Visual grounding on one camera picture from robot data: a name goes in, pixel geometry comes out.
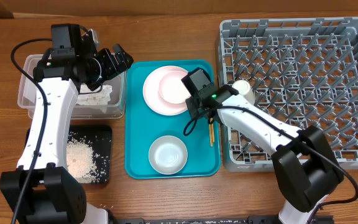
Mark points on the teal serving tray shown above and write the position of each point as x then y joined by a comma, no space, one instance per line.
144,126

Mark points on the cream cup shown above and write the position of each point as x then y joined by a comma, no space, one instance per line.
244,88

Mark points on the grey dish rack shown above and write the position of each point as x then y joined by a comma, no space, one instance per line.
301,71

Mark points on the rice pile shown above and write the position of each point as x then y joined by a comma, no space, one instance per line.
79,158

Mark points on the large pink plate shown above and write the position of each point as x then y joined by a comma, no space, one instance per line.
152,97

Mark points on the small pink plate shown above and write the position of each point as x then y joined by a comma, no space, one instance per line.
171,88

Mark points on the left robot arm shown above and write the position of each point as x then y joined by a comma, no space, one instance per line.
40,189

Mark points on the wooden chopstick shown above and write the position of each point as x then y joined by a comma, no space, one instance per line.
210,133
212,130

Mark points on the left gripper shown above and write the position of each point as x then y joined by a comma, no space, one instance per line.
112,68

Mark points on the clear plastic bin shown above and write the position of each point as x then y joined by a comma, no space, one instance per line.
113,110

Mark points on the white napkin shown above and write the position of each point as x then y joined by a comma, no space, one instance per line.
101,96

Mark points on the grey bowl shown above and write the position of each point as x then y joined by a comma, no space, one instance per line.
168,155

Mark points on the black tray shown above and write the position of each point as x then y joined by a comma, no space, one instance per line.
101,140

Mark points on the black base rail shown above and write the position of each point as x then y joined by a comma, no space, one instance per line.
266,219

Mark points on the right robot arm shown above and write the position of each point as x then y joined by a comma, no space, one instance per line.
305,166

